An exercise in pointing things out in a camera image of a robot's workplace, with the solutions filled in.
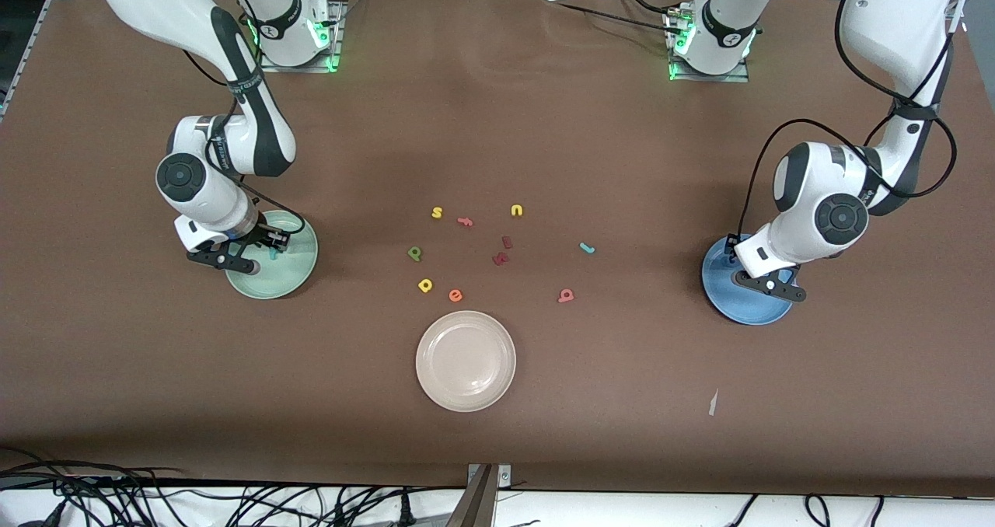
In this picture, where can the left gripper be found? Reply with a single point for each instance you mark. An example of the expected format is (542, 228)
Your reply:
(731, 246)

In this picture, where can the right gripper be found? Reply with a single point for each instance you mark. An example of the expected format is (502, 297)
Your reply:
(260, 235)

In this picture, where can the green letter p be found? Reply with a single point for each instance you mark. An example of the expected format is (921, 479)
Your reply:
(415, 253)

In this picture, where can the yellow letter o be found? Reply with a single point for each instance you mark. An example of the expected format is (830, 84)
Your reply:
(425, 285)

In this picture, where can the pink letter a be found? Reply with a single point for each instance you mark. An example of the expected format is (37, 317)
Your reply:
(566, 295)

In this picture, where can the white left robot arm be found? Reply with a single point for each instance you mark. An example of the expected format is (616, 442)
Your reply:
(894, 22)

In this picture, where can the green plate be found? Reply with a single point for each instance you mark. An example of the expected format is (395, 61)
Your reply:
(291, 274)

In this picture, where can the blue plate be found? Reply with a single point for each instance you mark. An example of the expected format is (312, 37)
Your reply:
(750, 313)

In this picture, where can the grey paper scrap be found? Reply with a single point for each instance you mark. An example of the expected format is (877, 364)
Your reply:
(713, 403)

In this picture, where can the beige plate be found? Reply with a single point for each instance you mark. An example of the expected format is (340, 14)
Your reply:
(466, 361)

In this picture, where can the dark red letter k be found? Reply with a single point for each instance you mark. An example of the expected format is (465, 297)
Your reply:
(500, 259)

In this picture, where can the brown table cover sheet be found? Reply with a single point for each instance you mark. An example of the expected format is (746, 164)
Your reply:
(497, 123)

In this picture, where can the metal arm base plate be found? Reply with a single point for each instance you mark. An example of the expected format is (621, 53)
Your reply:
(322, 68)
(699, 78)

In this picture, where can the metal table clamp bracket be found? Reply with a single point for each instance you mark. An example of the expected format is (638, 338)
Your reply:
(504, 476)

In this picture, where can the grey camera mount pole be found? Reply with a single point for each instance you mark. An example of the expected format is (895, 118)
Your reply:
(474, 507)

